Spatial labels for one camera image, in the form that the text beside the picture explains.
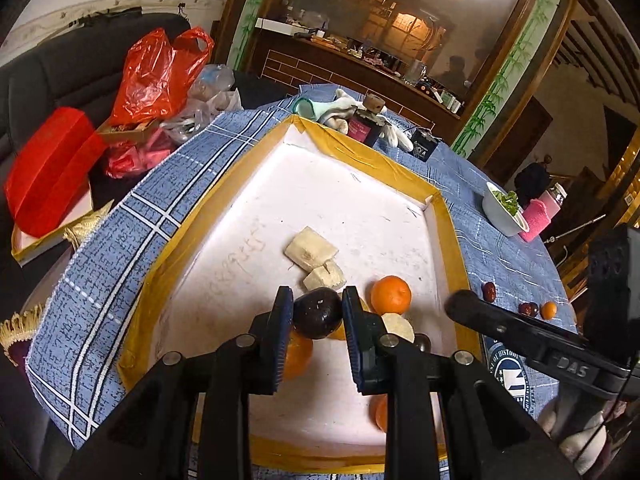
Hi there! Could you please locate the metal mop handle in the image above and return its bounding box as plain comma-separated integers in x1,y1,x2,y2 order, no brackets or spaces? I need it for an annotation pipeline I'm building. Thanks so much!
545,214,607,243

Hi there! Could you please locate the pink bottle with knit sleeve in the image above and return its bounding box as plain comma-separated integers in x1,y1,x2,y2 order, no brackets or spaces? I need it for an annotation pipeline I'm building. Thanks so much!
517,183,568,243

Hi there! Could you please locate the black sofa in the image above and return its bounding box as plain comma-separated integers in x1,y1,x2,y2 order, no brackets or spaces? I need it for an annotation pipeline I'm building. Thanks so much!
0,14,193,261

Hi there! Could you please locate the wooden sideboard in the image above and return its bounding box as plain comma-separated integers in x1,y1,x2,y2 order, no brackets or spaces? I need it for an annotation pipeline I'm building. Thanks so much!
252,17,463,146

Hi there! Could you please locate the green lettuce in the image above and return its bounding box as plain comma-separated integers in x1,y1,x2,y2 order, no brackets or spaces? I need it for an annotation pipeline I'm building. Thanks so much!
492,190,521,216

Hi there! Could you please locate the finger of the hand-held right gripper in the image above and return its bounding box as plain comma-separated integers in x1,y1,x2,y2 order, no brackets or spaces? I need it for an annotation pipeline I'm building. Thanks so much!
444,289,551,358

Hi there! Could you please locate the gold tasselled cloth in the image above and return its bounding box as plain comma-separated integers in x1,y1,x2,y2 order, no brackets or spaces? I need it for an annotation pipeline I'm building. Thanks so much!
0,302,48,368
62,199,116,251

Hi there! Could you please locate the clear plastic bag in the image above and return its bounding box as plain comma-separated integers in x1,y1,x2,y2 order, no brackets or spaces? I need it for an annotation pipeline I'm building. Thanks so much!
160,64,244,143

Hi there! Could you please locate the red gift box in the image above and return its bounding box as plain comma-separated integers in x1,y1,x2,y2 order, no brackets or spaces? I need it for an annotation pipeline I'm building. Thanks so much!
4,106,108,267

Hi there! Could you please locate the small black box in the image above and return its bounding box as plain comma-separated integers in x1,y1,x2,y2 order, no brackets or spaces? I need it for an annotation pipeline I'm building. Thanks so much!
410,129,441,162

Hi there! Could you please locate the red plastic bag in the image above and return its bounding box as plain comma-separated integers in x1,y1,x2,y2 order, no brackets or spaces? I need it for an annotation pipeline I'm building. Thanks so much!
109,27,215,128

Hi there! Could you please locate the person's right hand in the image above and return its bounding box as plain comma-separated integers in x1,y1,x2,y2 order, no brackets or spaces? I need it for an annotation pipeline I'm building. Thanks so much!
539,396,610,467

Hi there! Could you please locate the white glove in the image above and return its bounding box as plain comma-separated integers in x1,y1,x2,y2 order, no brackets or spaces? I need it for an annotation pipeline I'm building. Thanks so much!
320,88,362,135
377,112,416,150

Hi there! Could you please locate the beige rounded produce chunk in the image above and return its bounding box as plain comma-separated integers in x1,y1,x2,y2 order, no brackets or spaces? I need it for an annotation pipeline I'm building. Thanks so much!
381,312,416,345

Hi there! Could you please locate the pale cut produce chunk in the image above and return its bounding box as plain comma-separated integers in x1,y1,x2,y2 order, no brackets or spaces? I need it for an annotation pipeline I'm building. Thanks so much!
283,226,338,268
302,259,347,292

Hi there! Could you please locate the blue plaid tablecloth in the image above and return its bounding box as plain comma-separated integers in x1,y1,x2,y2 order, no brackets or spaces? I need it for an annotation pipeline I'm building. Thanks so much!
25,82,576,480

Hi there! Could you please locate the white tray with yellow edge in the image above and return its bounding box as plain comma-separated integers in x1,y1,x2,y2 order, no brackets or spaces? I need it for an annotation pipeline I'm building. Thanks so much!
117,114,481,473

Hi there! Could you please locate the glass pitcher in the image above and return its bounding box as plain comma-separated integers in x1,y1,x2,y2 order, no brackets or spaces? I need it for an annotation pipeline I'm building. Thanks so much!
404,59,428,86

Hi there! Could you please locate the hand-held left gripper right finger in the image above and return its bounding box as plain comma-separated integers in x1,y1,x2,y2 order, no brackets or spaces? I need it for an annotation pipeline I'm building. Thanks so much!
341,286,581,480

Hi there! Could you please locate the cardboard box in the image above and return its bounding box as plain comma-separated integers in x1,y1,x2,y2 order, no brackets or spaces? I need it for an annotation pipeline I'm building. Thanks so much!
96,119,161,147

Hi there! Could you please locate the dark bottle with cork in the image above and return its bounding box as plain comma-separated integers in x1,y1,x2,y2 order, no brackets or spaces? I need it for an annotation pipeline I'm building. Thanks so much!
348,107,386,147

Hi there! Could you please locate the dark hanging jacket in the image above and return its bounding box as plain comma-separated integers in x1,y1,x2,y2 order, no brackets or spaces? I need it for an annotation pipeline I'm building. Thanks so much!
514,160,551,206

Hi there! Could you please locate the pink plastic bag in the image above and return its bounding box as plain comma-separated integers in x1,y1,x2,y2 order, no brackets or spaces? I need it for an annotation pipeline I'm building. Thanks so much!
104,130,183,180

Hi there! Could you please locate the white bowl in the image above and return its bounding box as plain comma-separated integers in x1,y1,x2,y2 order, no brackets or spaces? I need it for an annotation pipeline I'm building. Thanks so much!
481,181,528,237

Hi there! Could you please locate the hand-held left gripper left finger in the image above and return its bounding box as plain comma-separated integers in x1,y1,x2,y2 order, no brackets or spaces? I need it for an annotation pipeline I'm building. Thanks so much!
60,286,296,480

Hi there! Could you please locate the teal cup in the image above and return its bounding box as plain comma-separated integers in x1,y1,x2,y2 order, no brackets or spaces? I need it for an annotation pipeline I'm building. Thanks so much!
292,97,321,122

